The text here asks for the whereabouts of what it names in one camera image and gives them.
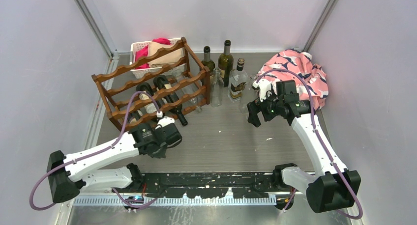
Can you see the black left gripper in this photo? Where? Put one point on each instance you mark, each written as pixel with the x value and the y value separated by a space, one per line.
pixel 161 154

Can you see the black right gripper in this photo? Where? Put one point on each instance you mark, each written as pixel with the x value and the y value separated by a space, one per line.
pixel 254 107

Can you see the dark bottle white label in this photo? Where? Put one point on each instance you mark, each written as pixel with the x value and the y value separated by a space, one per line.
pixel 161 82

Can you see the dark bottle brown label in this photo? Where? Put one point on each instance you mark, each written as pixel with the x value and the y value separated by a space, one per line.
pixel 134 116

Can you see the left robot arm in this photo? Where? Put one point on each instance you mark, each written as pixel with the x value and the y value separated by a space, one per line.
pixel 71 174

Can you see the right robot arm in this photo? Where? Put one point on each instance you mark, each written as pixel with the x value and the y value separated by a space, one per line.
pixel 333 186

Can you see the clear bottle with dark cap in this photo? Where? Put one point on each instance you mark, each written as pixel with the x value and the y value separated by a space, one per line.
pixel 238 79

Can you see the small clear glass bottle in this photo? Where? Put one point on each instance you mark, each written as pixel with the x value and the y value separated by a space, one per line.
pixel 216 88

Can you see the wooden wine rack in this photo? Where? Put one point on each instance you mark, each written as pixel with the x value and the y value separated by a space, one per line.
pixel 181 87

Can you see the dark green bottle far back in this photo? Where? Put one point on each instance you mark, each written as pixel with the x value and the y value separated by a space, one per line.
pixel 225 62

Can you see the dark green bottle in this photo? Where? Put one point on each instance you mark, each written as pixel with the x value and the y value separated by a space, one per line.
pixel 225 62
pixel 208 62

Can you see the dark green bottle far left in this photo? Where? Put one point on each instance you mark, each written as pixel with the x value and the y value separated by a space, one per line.
pixel 208 62

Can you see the pink shark print cloth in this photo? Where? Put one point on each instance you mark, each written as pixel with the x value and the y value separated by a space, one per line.
pixel 299 63

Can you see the red cloth in basket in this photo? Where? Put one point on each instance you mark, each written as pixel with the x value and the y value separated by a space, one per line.
pixel 144 51

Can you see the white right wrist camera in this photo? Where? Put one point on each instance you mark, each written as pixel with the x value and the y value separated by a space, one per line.
pixel 264 88

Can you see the aluminium frame rail front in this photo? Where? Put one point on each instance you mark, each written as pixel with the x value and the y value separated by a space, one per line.
pixel 275 199

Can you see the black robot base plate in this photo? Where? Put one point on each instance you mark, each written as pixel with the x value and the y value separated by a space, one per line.
pixel 207 184

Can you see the aluminium corner post right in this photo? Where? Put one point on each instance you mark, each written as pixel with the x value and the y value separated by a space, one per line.
pixel 326 12

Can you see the aluminium corner post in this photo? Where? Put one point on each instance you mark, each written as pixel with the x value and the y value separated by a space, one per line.
pixel 326 12
pixel 85 11

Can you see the aluminium corner post left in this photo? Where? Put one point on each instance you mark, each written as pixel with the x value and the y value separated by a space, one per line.
pixel 85 11

